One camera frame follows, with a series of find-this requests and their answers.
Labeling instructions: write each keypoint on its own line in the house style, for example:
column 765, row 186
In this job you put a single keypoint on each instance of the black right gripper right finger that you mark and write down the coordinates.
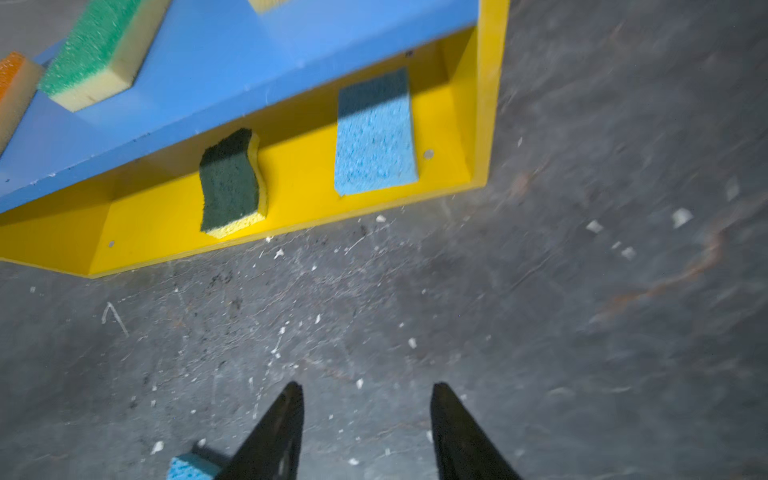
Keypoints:
column 462, row 449

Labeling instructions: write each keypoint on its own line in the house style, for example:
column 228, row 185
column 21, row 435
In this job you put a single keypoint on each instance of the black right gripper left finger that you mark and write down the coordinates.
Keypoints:
column 272, row 449

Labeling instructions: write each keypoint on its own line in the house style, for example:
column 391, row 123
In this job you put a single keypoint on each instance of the blue sponge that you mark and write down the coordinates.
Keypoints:
column 191, row 467
column 375, row 139

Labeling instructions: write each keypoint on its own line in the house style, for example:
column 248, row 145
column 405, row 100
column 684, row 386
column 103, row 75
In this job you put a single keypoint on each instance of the green scouring sponge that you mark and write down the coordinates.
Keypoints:
column 234, row 191

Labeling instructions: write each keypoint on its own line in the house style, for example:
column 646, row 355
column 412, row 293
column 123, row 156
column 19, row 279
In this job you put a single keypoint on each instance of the bright green sponge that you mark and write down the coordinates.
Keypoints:
column 103, row 53

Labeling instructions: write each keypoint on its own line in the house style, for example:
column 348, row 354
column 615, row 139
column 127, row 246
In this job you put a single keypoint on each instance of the yellow sponge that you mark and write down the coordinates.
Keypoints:
column 263, row 6

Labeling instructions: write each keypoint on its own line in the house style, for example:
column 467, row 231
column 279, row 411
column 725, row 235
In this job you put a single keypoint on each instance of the orange sponge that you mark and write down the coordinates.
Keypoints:
column 19, row 80

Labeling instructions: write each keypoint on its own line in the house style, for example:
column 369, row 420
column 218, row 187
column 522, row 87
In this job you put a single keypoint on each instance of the yellow shelf unit frame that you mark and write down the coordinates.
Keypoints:
column 149, row 210

